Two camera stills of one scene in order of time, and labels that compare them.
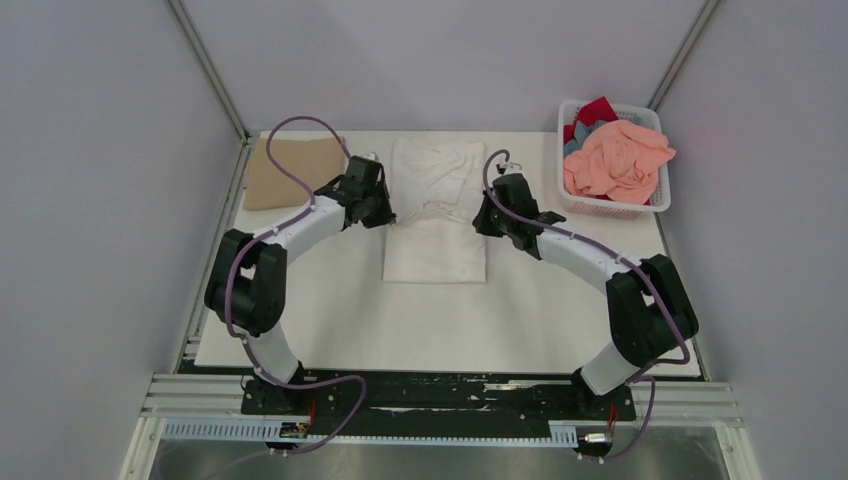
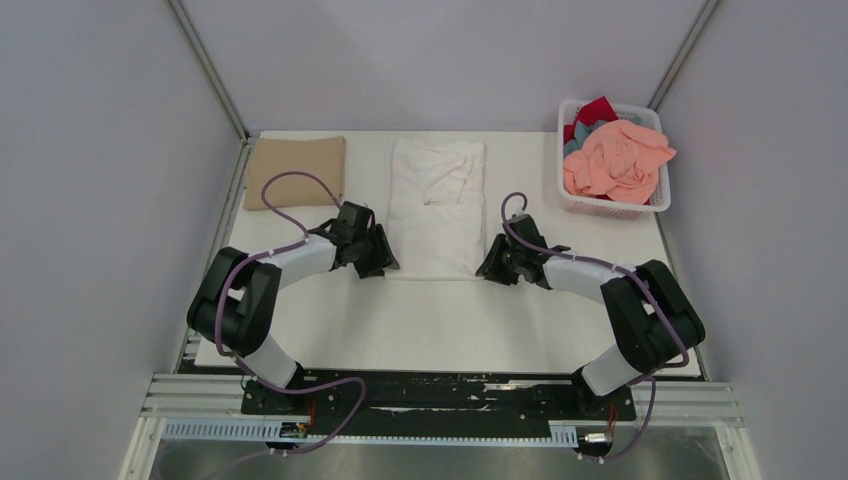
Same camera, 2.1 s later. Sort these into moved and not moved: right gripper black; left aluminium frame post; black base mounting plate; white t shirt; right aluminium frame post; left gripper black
Moved: left gripper black; right gripper black
Not moved: right aluminium frame post; white t shirt; black base mounting plate; left aluminium frame post
